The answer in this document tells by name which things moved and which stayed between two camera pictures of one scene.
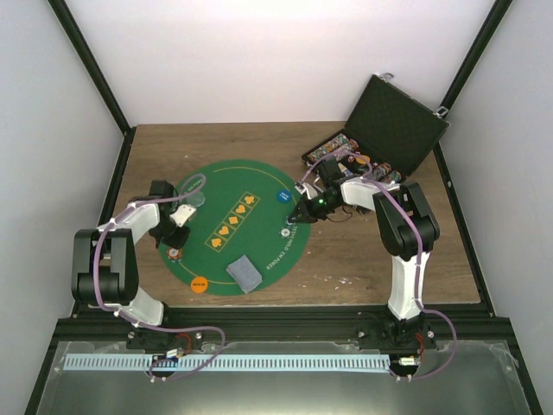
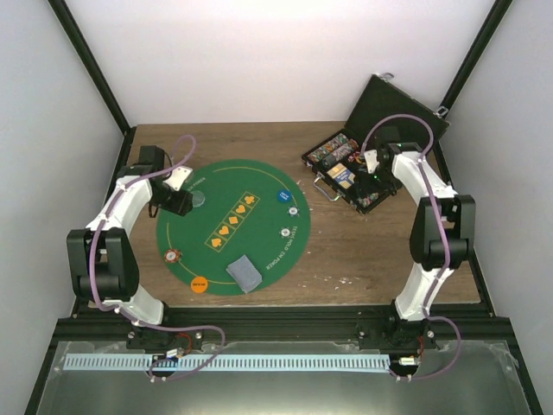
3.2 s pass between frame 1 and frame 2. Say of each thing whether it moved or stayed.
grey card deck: stayed
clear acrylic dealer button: stayed
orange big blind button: stayed
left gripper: moved
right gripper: moved
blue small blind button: stayed
